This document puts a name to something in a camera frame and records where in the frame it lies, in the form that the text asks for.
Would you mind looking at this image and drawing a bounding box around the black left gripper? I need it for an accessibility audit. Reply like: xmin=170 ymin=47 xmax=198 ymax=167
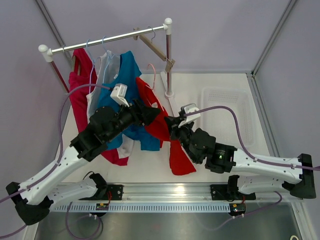
xmin=105 ymin=98 xmax=161 ymax=143

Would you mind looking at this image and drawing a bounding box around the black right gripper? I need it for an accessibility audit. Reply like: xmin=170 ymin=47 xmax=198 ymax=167
xmin=165 ymin=115 xmax=199 ymax=163

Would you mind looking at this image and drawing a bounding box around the red t shirt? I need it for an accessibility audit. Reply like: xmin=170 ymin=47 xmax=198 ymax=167
xmin=135 ymin=77 xmax=196 ymax=176

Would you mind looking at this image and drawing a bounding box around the pink wire hanger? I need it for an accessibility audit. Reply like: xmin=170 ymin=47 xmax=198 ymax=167
xmin=146 ymin=63 xmax=159 ymax=108

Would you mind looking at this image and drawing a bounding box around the blue t shirt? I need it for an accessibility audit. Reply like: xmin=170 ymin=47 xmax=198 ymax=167
xmin=98 ymin=51 xmax=160 ymax=151

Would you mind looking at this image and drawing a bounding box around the light blue hanger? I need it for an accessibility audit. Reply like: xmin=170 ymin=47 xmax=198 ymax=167
xmin=102 ymin=41 xmax=115 ymax=84
xmin=85 ymin=39 xmax=96 ymax=84

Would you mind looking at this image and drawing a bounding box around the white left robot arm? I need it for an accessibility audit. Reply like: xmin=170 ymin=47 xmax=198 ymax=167
xmin=6 ymin=100 xmax=161 ymax=226

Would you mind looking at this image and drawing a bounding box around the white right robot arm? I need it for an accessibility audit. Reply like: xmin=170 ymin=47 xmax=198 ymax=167
xmin=164 ymin=116 xmax=316 ymax=199

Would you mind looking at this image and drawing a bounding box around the wooden clip hanger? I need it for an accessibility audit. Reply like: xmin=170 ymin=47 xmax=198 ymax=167
xmin=133 ymin=33 xmax=175 ymax=74

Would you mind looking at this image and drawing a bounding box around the white t shirt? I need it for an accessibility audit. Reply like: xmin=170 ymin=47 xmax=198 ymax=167
xmin=86 ymin=50 xmax=134 ymax=166

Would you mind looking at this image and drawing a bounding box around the magenta t shirt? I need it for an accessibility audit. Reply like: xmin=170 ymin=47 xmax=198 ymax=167
xmin=68 ymin=48 xmax=129 ymax=167

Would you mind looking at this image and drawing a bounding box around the white plastic basket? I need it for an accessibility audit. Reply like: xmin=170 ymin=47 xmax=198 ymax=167
xmin=199 ymin=87 xmax=256 ymax=149

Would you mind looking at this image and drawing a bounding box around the clothes rack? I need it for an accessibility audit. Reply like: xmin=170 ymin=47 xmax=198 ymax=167
xmin=38 ymin=17 xmax=181 ymax=121

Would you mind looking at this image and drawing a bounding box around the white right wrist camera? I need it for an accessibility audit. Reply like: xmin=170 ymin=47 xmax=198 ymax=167
xmin=178 ymin=103 xmax=201 ymax=128

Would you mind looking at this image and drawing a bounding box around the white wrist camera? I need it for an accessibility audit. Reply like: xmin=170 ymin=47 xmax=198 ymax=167
xmin=178 ymin=103 xmax=201 ymax=128
xmin=110 ymin=83 xmax=130 ymax=107

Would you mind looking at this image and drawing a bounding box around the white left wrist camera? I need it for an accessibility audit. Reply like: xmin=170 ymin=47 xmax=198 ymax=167
xmin=110 ymin=83 xmax=130 ymax=107

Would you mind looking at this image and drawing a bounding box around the aluminium mounting rail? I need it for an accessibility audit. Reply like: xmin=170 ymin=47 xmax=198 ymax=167
xmin=53 ymin=181 xmax=305 ymax=203

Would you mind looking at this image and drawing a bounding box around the white slotted cable duct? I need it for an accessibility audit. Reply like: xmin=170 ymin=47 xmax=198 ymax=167
xmin=53 ymin=202 xmax=231 ymax=213

